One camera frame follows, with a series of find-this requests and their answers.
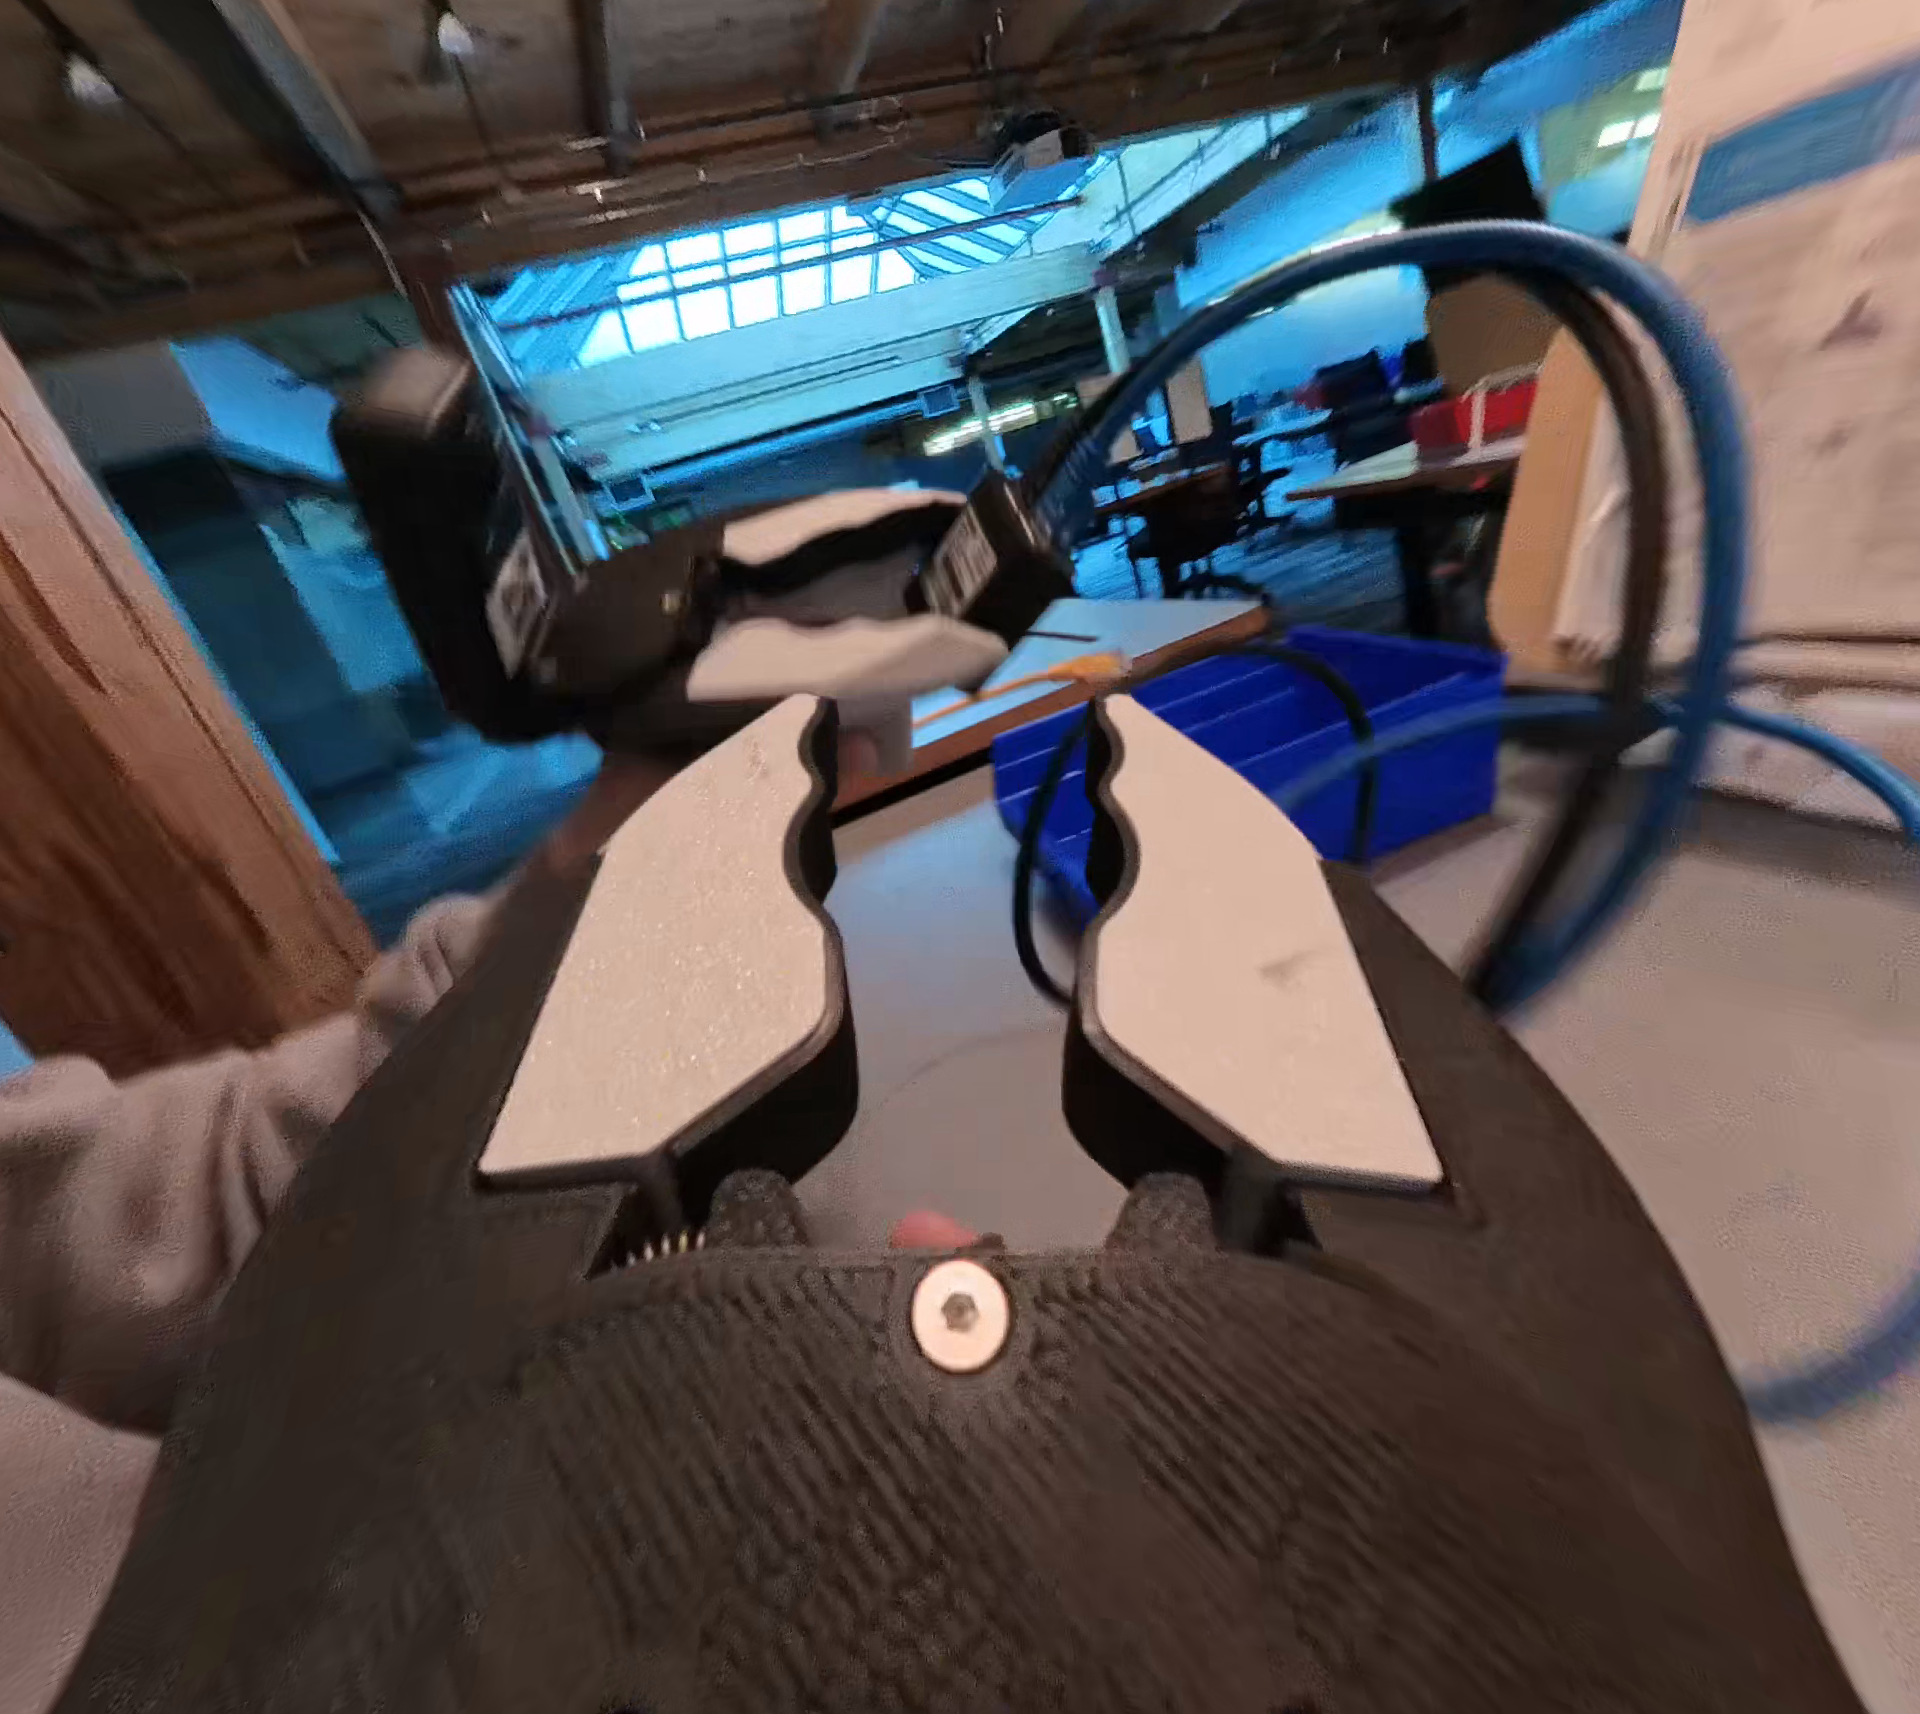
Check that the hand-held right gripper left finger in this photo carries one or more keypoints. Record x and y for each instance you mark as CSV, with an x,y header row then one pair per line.
x,y
674,964

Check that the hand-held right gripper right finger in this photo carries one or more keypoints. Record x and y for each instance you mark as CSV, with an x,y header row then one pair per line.
x,y
1261,979

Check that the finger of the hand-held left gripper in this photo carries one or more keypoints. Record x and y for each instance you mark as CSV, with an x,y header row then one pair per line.
x,y
841,523
841,660

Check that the black ethernet splitter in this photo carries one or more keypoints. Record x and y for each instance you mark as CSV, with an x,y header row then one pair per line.
x,y
999,574

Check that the blue plastic bin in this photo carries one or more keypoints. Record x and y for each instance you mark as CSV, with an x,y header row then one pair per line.
x,y
1275,725

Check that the person's left forearm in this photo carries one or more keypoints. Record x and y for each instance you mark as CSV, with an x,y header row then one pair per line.
x,y
151,1219

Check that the grey desk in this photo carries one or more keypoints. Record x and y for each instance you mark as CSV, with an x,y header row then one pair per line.
x,y
1651,1144

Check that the person's left hand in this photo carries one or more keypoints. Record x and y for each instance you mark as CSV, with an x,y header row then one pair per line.
x,y
859,767

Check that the red plastic bin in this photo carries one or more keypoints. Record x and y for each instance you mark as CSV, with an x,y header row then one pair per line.
x,y
1479,416

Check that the wooden document stand with sheet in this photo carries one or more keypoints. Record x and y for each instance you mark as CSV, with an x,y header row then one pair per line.
x,y
1801,394

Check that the wooden post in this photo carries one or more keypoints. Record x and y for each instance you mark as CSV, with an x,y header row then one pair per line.
x,y
135,725

